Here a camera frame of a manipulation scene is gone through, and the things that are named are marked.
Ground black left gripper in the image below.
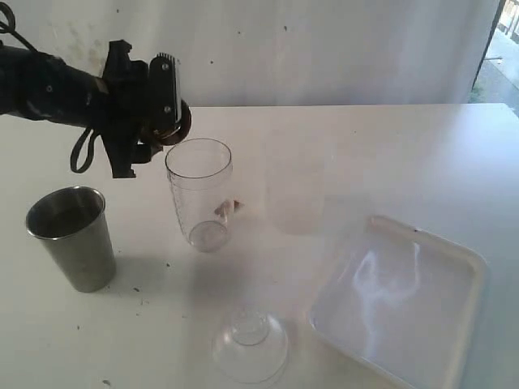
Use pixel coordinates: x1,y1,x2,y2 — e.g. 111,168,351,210
83,40,182,178

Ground stainless steel cup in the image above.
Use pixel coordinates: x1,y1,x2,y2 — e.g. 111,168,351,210
25,186,116,293

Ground white square plastic tray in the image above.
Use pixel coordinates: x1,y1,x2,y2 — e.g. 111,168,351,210
308,216,488,388

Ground translucent white plastic cup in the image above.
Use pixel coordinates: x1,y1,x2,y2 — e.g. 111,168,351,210
264,128,333,235

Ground clear dome shaker lid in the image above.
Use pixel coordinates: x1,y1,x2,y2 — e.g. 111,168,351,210
212,303,290,385

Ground brown and yellow food pieces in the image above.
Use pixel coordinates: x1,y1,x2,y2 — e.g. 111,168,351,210
214,199,244,220

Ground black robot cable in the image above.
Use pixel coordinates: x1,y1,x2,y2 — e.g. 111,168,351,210
0,0,101,175

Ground clear plastic shaker tumbler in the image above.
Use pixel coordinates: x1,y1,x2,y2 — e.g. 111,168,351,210
165,138,234,253

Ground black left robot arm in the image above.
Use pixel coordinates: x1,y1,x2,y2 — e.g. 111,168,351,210
1,40,191,178

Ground brown wooden cup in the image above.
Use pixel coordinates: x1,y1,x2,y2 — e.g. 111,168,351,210
152,100,191,146

